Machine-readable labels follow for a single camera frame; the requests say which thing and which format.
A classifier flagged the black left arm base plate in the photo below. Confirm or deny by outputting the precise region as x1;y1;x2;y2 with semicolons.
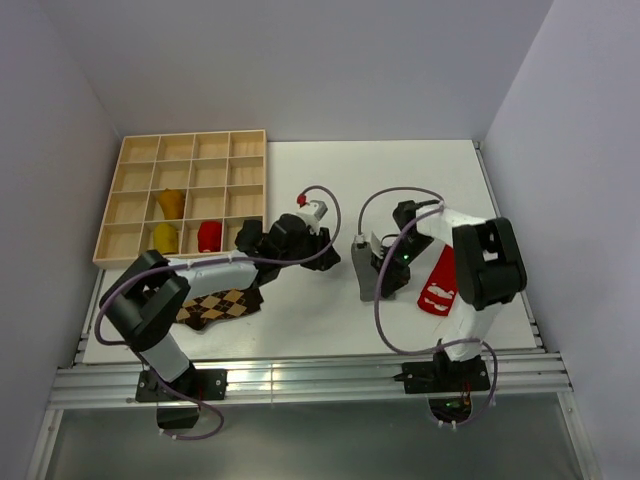
135;369;227;403

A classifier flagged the black box under rail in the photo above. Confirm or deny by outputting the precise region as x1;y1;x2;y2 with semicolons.
156;407;200;431

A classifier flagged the rolled mustard sock in tray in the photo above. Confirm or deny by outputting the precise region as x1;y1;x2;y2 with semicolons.
152;223;179;255

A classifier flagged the wooden compartment tray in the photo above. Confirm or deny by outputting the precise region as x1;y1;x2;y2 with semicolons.
93;129;267;269

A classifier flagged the brown argyle sock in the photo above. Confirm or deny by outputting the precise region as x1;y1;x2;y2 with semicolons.
175;289;264;332

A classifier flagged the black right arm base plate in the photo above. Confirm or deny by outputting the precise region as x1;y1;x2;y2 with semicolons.
393;359;491;394

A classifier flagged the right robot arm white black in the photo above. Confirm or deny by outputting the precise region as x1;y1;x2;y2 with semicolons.
373;200;527;394

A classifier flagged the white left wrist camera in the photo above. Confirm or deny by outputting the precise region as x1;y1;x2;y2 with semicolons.
294;194;328;235

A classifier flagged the aluminium rail frame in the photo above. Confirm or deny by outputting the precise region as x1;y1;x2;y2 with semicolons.
24;140;601;480

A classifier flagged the rolled black sock in tray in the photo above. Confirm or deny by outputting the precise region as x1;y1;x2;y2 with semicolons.
235;219;263;252

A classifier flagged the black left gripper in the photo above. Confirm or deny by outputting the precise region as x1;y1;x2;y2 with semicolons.
279;225;340;272

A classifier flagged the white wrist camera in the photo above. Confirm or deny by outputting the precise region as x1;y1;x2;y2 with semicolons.
294;194;328;235
353;233;383;258

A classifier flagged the red white fluffy sock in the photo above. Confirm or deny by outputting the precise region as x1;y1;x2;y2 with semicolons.
417;245;458;317

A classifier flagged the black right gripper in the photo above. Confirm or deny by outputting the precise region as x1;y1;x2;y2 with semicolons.
371;233;435;297

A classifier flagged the grey sock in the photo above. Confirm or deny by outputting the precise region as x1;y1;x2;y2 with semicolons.
351;244;378;303

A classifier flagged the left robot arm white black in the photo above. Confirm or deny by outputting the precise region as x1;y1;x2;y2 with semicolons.
99;214;341;399

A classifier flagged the mustard yellow striped sock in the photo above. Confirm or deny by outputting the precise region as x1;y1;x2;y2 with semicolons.
157;189;185;220

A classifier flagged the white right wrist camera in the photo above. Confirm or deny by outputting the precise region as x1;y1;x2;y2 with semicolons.
353;233;383;258

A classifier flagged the rolled red sock in tray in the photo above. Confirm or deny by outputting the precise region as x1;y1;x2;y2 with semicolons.
197;220;223;253

